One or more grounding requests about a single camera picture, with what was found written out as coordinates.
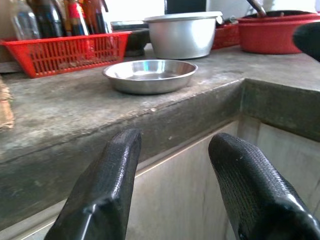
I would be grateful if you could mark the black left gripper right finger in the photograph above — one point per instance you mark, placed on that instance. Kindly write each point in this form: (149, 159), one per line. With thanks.
(252, 190)

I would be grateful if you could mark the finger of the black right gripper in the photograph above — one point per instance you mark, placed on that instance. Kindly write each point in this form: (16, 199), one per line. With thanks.
(308, 40)

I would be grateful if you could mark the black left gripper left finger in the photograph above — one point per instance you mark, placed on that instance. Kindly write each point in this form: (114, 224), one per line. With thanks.
(107, 185)

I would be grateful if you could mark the red cooking pot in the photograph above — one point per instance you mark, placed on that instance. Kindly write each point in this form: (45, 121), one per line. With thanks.
(267, 37)

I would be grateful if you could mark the small red plastic basket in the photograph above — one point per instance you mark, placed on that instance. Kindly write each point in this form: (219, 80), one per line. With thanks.
(226, 37)

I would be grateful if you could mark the stainless steel dish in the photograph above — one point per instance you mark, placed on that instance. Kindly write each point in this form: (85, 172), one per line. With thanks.
(150, 85)

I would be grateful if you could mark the silver aluminium pot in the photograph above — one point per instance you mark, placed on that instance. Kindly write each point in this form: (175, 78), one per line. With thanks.
(182, 37)

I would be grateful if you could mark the wooden cutting board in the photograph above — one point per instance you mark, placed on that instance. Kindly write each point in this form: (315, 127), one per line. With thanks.
(5, 110)

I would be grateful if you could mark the white appliance black panel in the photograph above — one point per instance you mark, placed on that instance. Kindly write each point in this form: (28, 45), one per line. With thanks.
(185, 6)

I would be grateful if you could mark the red plastic slotted basket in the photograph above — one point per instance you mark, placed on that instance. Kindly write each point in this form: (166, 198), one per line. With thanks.
(62, 55)

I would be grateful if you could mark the black stone mortar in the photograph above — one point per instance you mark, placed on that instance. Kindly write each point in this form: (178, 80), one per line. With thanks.
(136, 42)

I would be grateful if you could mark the dark flat tray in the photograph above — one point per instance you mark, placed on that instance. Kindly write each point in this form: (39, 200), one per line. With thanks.
(125, 25)

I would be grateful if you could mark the tall dark bottle red cap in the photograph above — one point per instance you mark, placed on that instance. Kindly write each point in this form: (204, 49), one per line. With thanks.
(98, 20)

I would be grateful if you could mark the amber sauce bottle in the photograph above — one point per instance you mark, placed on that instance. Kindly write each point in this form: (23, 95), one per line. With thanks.
(67, 20)

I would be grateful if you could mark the red label sauce bottle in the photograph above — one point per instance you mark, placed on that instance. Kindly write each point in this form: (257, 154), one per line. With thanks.
(77, 17)

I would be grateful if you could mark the dark bottle yellow cap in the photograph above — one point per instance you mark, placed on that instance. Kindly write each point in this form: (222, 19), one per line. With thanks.
(47, 22)

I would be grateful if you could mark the clear bottle black spout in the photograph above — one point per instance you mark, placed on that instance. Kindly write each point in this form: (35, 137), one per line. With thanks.
(25, 22)

